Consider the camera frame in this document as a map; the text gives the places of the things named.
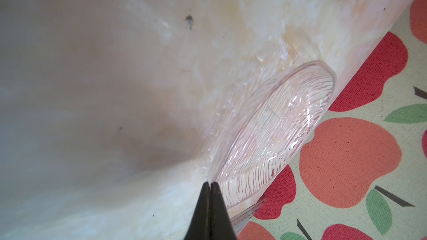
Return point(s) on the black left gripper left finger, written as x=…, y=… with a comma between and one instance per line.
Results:
x=200, y=224

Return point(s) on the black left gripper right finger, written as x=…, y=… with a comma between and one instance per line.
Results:
x=220, y=224

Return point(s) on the clear glass round plate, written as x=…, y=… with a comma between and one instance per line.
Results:
x=259, y=129

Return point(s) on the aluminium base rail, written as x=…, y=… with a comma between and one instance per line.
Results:
x=239, y=221

